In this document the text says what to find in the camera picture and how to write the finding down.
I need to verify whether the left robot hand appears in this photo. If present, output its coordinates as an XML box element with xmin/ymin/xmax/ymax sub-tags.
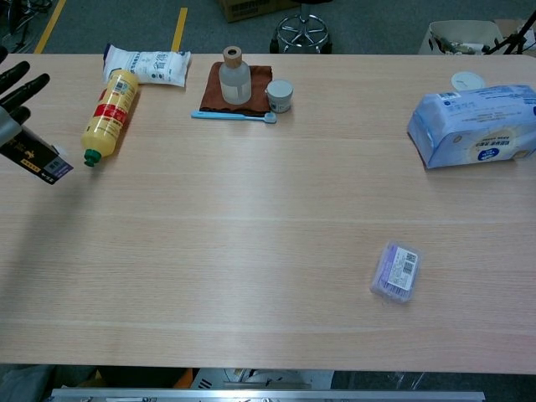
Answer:
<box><xmin>0</xmin><ymin>60</ymin><xmax>51</xmax><ymax>147</ymax></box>

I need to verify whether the robot base chassis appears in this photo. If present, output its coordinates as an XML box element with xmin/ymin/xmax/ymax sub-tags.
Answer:
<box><xmin>192</xmin><ymin>368</ymin><xmax>336</xmax><ymax>390</ymax></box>

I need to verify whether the cardboard box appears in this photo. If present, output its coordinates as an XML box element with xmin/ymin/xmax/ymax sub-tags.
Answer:
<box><xmin>215</xmin><ymin>0</ymin><xmax>301</xmax><ymax>24</ymax></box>

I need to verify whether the blue wet wipes pack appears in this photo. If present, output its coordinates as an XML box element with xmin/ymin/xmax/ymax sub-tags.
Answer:
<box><xmin>407</xmin><ymin>85</ymin><xmax>536</xmax><ymax>170</ymax></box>

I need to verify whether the aluminium rail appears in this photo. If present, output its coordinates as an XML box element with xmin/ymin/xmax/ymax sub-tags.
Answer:
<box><xmin>49</xmin><ymin>388</ymin><xmax>486</xmax><ymax>402</ymax></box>

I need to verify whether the white salt bag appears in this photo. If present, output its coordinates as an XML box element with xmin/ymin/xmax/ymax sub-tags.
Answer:
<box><xmin>102</xmin><ymin>43</ymin><xmax>192</xmax><ymax>88</ymax></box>

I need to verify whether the black tripod stand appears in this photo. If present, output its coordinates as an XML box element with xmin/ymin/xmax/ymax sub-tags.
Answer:
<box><xmin>481</xmin><ymin>8</ymin><xmax>536</xmax><ymax>55</ymax></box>

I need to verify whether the purple box in clear case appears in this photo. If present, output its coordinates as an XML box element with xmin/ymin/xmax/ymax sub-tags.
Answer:
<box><xmin>369</xmin><ymin>240</ymin><xmax>423</xmax><ymax>303</ymax></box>

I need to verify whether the white round table cap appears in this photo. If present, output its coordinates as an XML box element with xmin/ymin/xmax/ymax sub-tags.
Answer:
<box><xmin>451</xmin><ymin>70</ymin><xmax>486</xmax><ymax>92</ymax></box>

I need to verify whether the small grey jar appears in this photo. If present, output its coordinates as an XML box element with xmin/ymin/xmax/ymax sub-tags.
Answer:
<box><xmin>265</xmin><ymin>79</ymin><xmax>294</xmax><ymax>114</ymax></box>

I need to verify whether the yellow squeeze bottle green cap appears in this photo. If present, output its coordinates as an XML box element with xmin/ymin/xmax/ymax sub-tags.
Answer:
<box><xmin>80</xmin><ymin>69</ymin><xmax>140</xmax><ymax>168</ymax></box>

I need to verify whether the frosted glass bottle wooden cap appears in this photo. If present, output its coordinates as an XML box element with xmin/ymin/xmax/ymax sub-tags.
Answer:
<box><xmin>219</xmin><ymin>45</ymin><xmax>252</xmax><ymax>104</ymax></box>

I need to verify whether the chrome stool base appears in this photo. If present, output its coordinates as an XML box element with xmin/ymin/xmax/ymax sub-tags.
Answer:
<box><xmin>270</xmin><ymin>0</ymin><xmax>332</xmax><ymax>54</ymax></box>

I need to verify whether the light blue toothbrush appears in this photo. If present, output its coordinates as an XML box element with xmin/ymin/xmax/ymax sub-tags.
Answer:
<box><xmin>191</xmin><ymin>110</ymin><xmax>278</xmax><ymax>124</ymax></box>

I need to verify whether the white storage bin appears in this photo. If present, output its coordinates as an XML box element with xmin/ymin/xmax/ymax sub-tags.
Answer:
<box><xmin>418</xmin><ymin>18</ymin><xmax>520</xmax><ymax>55</ymax></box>

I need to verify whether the black snack packet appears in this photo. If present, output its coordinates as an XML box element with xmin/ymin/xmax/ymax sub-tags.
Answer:
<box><xmin>0</xmin><ymin>124</ymin><xmax>75</xmax><ymax>187</ymax></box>

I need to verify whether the brown folded cloth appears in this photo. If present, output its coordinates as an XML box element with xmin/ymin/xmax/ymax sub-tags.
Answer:
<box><xmin>199</xmin><ymin>61</ymin><xmax>274</xmax><ymax>115</ymax></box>

